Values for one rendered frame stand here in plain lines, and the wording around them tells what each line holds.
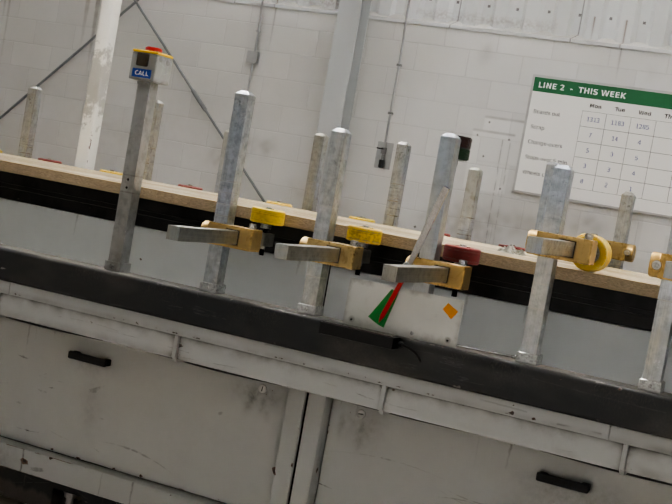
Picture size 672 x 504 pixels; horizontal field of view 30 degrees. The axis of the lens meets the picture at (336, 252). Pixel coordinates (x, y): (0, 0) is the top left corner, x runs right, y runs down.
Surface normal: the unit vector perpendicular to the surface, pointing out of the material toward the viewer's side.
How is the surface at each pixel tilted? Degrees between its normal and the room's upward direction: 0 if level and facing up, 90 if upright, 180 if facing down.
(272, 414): 90
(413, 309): 90
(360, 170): 90
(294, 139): 90
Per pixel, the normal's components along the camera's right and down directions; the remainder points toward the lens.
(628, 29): -0.40, -0.02
